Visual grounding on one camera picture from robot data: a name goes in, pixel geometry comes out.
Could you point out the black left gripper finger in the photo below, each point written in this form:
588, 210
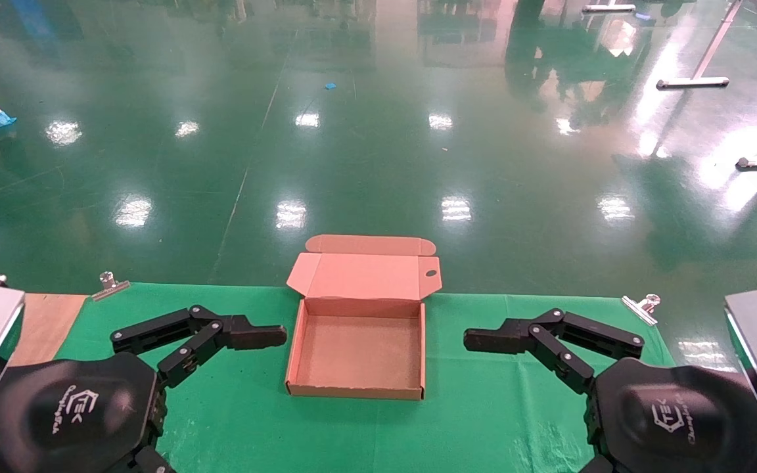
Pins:
253, 336

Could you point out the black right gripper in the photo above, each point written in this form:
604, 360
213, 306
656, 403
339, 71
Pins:
674, 420

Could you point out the green tablecloth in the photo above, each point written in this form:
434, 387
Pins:
483, 407

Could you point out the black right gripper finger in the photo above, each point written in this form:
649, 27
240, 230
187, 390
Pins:
493, 338

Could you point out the silver binder clip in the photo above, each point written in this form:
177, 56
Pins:
638, 310
112, 290

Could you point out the open brown cardboard box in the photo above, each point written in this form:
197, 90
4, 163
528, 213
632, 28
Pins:
359, 355

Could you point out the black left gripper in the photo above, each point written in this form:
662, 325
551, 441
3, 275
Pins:
69, 420

